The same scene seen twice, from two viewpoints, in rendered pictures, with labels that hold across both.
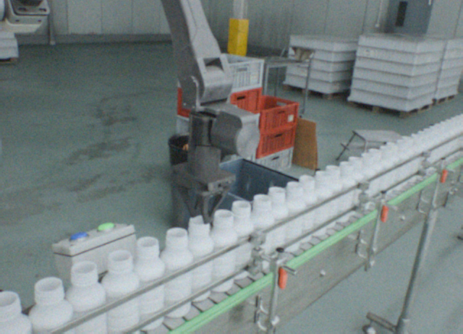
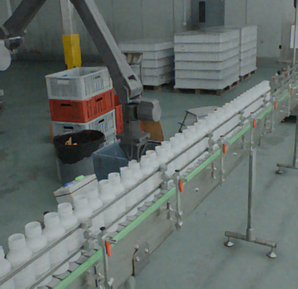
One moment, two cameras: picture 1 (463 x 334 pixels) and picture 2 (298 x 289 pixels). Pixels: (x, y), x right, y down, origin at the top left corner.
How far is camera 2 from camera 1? 0.61 m
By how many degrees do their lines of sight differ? 10
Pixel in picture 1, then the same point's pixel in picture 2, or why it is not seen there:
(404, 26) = (206, 21)
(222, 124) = (142, 107)
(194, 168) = (130, 133)
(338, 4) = (150, 10)
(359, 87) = (181, 76)
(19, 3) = not seen: outside the picture
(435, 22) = (229, 14)
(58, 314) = (87, 210)
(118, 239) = (89, 182)
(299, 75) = not seen: hidden behind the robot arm
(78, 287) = (90, 198)
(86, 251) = (76, 190)
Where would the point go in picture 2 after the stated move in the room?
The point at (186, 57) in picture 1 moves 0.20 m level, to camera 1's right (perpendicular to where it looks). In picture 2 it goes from (118, 77) to (179, 72)
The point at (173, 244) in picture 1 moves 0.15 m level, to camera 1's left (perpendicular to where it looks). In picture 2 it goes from (125, 174) to (79, 180)
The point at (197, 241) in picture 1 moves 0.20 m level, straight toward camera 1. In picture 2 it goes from (135, 172) to (151, 196)
